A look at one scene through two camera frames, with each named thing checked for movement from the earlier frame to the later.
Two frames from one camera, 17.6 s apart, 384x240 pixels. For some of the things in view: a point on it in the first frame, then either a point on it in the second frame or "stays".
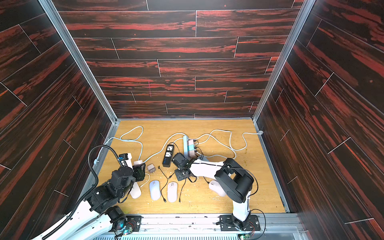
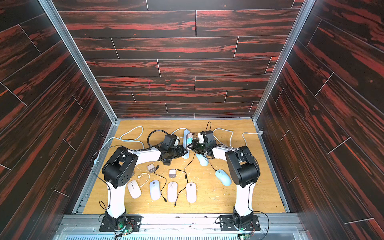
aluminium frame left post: (111, 129) stays
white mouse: (155, 190) stays
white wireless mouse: (135, 191) stays
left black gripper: (138, 170) → (181, 151)
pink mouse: (214, 185) → (191, 191)
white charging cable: (149, 175) stays
